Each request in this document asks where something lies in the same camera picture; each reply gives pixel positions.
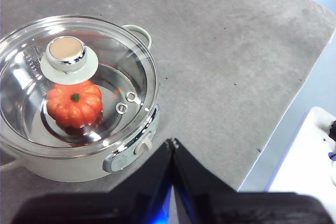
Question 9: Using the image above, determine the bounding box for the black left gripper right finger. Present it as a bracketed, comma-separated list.
[172, 138, 237, 224]

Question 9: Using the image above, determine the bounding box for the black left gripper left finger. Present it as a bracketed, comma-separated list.
[109, 140, 175, 224]

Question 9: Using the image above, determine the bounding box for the small orange pumpkin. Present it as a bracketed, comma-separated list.
[46, 79, 103, 130]

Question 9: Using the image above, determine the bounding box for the glass lid with green knob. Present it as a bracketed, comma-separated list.
[0, 15, 160, 157]

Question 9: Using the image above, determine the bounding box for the pale green electric cooking pot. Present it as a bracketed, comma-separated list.
[0, 23, 160, 183]

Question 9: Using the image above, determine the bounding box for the white device housing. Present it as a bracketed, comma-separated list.
[264, 106, 336, 194]

